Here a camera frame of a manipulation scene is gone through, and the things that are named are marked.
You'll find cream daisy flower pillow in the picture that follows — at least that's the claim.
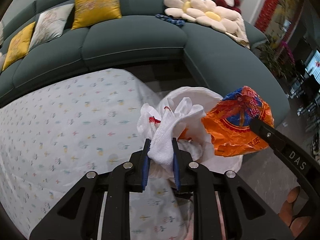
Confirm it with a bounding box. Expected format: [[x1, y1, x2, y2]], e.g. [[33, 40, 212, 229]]
[[163, 0, 221, 23]]

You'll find cream quilted blanket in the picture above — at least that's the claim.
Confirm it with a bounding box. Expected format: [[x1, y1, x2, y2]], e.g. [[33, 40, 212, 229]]
[[223, 17, 250, 49]]

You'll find potted plant with flowers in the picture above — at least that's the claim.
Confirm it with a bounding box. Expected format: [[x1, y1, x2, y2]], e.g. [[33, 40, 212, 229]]
[[257, 35, 297, 82]]

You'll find orange snack bag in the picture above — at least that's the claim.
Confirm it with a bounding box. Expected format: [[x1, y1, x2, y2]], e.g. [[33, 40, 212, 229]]
[[201, 86, 274, 157]]

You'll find dark green curved sofa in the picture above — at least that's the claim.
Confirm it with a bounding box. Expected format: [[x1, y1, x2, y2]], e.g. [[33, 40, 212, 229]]
[[1, 0, 290, 124]]

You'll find small yellow embroidered cushion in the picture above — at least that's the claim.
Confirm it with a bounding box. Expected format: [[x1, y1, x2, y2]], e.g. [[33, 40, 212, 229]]
[[2, 22, 36, 71]]

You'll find large yellow embroidered cushion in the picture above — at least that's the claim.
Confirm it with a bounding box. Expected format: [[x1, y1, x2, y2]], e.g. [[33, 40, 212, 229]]
[[72, 0, 122, 30]]

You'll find person's right hand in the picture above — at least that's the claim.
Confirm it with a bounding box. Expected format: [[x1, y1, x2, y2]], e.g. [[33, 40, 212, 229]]
[[278, 186, 311, 238]]

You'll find grey animal plush toy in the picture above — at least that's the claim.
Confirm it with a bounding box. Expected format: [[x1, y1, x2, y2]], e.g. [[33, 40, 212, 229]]
[[0, 53, 6, 72]]

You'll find blue patterned cloth on sofa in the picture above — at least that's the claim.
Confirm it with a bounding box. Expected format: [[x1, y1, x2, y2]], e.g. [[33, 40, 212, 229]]
[[155, 14, 185, 28]]

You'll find white sock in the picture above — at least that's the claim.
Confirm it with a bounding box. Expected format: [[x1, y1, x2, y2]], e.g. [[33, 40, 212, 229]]
[[148, 97, 207, 176]]

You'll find floral light blue tablecloth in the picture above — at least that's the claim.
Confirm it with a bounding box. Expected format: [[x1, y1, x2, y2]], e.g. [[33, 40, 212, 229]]
[[0, 68, 194, 240]]

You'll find pale grey embroidered cushion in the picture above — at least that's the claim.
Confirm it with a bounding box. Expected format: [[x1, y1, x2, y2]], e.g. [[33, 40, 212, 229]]
[[29, 3, 74, 51]]

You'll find red decorative wall banner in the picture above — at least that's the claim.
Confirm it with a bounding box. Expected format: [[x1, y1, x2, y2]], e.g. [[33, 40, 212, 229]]
[[255, 0, 279, 33]]

